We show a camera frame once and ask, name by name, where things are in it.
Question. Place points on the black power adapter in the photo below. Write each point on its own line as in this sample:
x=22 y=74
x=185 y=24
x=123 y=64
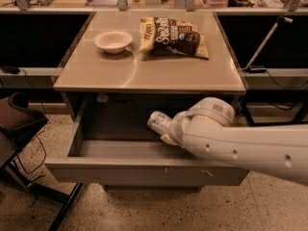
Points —
x=256 y=69
x=10 y=69

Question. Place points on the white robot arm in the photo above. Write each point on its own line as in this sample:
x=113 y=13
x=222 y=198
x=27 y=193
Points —
x=205 y=130

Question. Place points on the dark brown chair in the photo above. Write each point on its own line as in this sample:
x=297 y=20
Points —
x=19 y=124

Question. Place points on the blue labelled plastic bottle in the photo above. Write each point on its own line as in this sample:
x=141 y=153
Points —
x=159 y=122

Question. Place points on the black table leg right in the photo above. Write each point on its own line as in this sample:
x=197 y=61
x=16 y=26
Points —
x=247 y=115

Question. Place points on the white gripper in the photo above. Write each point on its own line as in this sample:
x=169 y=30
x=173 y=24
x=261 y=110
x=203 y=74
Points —
x=178 y=125

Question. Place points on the brown yellow chip bag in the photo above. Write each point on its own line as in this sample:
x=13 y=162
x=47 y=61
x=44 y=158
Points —
x=177 y=37

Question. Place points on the white leaning rod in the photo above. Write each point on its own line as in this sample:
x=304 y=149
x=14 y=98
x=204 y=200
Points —
x=279 y=20

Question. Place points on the grey counter cabinet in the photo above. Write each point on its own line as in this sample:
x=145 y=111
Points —
x=169 y=83

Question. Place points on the white bowl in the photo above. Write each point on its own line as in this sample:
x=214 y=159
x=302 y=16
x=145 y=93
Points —
x=113 y=41

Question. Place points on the black power adapter left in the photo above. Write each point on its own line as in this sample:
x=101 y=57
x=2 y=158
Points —
x=10 y=69

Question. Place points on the black power adapter right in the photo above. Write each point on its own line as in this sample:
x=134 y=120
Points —
x=256 y=69

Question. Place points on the grey open drawer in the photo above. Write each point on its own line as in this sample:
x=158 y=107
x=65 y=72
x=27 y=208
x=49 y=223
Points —
x=113 y=147

